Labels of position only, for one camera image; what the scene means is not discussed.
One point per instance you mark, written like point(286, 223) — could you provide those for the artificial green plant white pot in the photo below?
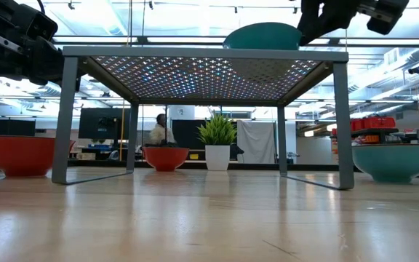
point(217, 158)

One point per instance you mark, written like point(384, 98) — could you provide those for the grey perforated metal shelf riser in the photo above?
point(202, 54)

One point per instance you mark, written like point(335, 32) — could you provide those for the person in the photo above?
point(162, 134)

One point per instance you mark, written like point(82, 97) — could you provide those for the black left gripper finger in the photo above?
point(47, 63)

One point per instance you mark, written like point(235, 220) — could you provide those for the red storage bin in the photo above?
point(378, 122)
point(356, 124)

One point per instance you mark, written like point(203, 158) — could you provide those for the black aluminium table frame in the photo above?
point(253, 166)

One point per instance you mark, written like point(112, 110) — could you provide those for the black partition panel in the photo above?
point(189, 131)

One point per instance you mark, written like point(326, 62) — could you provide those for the yellow vertical pole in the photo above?
point(122, 149)

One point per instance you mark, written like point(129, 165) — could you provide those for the orange storage bin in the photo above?
point(371, 139)

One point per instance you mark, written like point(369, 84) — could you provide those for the black ceiling security camera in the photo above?
point(417, 69)

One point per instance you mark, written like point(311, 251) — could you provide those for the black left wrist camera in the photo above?
point(40, 23)

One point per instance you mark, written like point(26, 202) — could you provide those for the red bowl floral inside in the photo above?
point(166, 160)
point(16, 156)

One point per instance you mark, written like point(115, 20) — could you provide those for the black shelving rack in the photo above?
point(377, 130)

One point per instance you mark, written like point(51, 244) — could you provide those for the black computer monitor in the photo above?
point(96, 120)

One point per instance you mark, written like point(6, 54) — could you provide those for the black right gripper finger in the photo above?
point(337, 14)
point(308, 20)

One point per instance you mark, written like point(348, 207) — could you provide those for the white hanging cloth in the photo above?
point(256, 142)

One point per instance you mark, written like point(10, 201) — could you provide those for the teal bowl patterned inside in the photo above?
point(395, 163)
point(264, 38)

